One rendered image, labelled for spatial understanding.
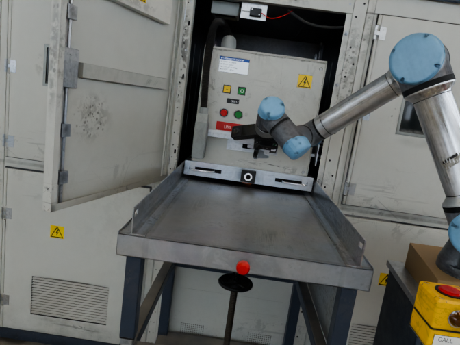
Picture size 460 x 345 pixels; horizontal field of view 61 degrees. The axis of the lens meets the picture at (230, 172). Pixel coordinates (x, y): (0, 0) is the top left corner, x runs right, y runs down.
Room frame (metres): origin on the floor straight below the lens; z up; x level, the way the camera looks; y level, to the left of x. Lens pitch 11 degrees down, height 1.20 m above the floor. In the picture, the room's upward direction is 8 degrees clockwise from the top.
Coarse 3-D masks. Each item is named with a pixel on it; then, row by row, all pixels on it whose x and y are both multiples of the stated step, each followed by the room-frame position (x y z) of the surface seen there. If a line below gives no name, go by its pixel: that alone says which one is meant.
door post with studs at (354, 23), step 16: (352, 16) 1.56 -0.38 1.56; (352, 32) 1.55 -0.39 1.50; (352, 48) 1.55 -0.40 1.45; (352, 64) 1.55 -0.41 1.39; (336, 80) 1.56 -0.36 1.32; (352, 80) 1.55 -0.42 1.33; (336, 96) 1.56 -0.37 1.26; (336, 144) 1.55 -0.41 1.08; (320, 160) 1.56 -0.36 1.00; (336, 160) 1.55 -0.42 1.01; (320, 176) 1.56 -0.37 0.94; (304, 320) 1.55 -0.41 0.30; (304, 336) 1.55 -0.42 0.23
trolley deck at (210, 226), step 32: (192, 192) 1.38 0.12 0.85; (224, 192) 1.44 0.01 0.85; (256, 192) 1.52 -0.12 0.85; (128, 224) 0.96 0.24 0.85; (160, 224) 0.99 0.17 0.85; (192, 224) 1.03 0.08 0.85; (224, 224) 1.06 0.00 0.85; (256, 224) 1.11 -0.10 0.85; (288, 224) 1.15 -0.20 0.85; (320, 224) 1.20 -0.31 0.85; (128, 256) 0.89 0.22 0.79; (160, 256) 0.89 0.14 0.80; (192, 256) 0.88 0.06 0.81; (224, 256) 0.88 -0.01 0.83; (256, 256) 0.88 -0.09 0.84; (288, 256) 0.89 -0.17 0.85; (320, 256) 0.92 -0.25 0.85; (352, 288) 0.87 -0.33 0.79
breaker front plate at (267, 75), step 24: (216, 72) 1.61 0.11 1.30; (264, 72) 1.60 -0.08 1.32; (288, 72) 1.60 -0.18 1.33; (312, 72) 1.60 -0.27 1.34; (216, 96) 1.61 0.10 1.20; (240, 96) 1.61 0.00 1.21; (264, 96) 1.60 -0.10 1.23; (288, 96) 1.60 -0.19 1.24; (312, 96) 1.60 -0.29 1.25; (216, 120) 1.61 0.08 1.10; (240, 120) 1.61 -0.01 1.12; (216, 144) 1.61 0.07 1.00; (240, 144) 1.60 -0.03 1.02; (264, 168) 1.60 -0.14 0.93; (288, 168) 1.60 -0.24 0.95
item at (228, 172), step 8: (192, 160) 1.61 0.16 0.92; (184, 168) 1.60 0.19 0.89; (200, 168) 1.60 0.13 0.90; (208, 168) 1.60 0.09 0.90; (216, 168) 1.59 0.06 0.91; (224, 168) 1.59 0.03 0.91; (232, 168) 1.59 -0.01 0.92; (240, 168) 1.59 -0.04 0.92; (248, 168) 1.59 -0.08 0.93; (208, 176) 1.60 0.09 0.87; (216, 176) 1.59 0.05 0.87; (224, 176) 1.59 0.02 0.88; (232, 176) 1.59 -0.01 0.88; (240, 176) 1.59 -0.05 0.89; (256, 176) 1.59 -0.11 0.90; (264, 176) 1.59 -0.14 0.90; (272, 176) 1.59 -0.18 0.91; (280, 176) 1.59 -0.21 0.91; (288, 176) 1.59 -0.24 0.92; (296, 176) 1.59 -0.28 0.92; (304, 176) 1.60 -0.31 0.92; (264, 184) 1.59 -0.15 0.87; (272, 184) 1.59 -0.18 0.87; (280, 184) 1.59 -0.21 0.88; (288, 184) 1.59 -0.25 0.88; (312, 184) 1.59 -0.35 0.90
